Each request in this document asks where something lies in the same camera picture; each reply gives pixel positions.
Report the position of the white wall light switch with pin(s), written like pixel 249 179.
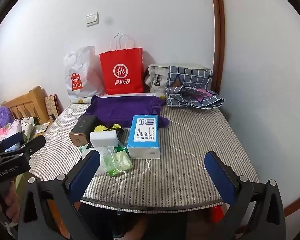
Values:
pixel 92 19

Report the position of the white sponge block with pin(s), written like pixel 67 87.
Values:
pixel 103 138

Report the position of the grey plaid cloth pink star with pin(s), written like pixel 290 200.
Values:
pixel 180 98

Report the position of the grey plaid fabric bag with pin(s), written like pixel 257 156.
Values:
pixel 195 76

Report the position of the pile of colourful clothes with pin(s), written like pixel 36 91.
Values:
pixel 15 127

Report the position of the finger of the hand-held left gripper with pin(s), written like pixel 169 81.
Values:
pixel 13 138
pixel 35 143

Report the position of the beige canvas bag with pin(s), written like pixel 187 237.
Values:
pixel 156 73

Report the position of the wooden bed headboard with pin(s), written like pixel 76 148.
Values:
pixel 32 97

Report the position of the dark green gift box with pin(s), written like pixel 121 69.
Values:
pixel 86 125

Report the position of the rolled white printed sheet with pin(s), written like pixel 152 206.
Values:
pixel 78 101

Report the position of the clear plastic bag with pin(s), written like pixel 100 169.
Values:
pixel 102 160

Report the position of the blue tissue pack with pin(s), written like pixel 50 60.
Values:
pixel 140 130

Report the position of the brown wooden door frame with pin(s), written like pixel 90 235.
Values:
pixel 218 30

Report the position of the purple plush toy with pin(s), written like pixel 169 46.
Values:
pixel 5 115

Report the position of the purple towel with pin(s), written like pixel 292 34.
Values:
pixel 120 110

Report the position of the patterned hardcover book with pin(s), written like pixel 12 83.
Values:
pixel 51 105

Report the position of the red object under bed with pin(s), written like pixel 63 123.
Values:
pixel 216 213

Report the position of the yellow and black fabric item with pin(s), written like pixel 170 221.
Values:
pixel 100 128

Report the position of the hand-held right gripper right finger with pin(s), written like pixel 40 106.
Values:
pixel 220 177

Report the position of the small paper packet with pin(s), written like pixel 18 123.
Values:
pixel 41 127

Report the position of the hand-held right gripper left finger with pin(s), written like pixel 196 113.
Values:
pixel 86 173

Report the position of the person's left hand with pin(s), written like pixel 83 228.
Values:
pixel 12 201

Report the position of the red paper bag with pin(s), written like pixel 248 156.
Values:
pixel 110 62

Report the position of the white plastic shopping bag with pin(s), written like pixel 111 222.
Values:
pixel 77 67

